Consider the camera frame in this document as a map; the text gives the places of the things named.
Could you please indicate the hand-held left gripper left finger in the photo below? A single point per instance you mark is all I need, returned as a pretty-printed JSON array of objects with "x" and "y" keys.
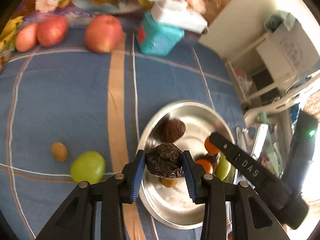
[{"x": 137, "y": 177}]

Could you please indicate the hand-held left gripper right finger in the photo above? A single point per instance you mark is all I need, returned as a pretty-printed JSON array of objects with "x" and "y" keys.
[{"x": 188, "y": 177}]

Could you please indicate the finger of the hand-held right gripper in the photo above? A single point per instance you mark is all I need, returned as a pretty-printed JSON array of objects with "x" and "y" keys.
[{"x": 235, "y": 155}]

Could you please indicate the green round fruit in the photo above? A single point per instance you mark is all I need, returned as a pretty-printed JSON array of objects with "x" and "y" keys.
[
  {"x": 223, "y": 167},
  {"x": 87, "y": 167}
]

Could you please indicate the small orange tangerine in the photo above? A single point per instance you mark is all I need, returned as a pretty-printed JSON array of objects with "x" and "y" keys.
[
  {"x": 205, "y": 165},
  {"x": 211, "y": 147}
]

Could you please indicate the dark brown wrinkled fruit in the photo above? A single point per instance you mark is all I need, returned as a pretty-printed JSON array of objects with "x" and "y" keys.
[{"x": 163, "y": 160}]

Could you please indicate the stainless steel bowl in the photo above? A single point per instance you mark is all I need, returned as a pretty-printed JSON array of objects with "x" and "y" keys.
[{"x": 175, "y": 205}]

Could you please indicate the grey phone stand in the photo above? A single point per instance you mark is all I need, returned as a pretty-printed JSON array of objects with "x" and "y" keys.
[{"x": 243, "y": 135}]

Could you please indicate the smartphone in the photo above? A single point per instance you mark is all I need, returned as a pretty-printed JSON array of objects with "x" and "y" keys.
[{"x": 260, "y": 140}]

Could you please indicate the white lattice chair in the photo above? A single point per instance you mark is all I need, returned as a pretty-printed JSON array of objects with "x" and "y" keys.
[{"x": 265, "y": 108}]

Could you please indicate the small tan round fruit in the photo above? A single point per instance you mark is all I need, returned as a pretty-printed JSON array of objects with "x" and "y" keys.
[{"x": 59, "y": 151}]

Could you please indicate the white shelf unit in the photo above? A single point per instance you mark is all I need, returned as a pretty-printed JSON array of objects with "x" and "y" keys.
[{"x": 262, "y": 62}]

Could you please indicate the blue plaid tablecloth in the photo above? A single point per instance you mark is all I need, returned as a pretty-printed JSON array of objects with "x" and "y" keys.
[{"x": 62, "y": 100}]

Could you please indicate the teal storage box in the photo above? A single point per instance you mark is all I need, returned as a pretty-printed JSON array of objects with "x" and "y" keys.
[{"x": 157, "y": 40}]

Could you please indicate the large red apple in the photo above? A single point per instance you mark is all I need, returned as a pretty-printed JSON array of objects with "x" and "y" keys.
[{"x": 103, "y": 33}]

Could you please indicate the medium red apple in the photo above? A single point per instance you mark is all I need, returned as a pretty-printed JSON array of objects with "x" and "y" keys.
[{"x": 52, "y": 31}]

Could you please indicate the small pale red apple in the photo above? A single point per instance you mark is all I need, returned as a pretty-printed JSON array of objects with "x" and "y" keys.
[{"x": 25, "y": 37}]

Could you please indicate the bunch of yellow bananas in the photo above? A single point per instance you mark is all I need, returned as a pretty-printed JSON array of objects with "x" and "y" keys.
[{"x": 10, "y": 30}]

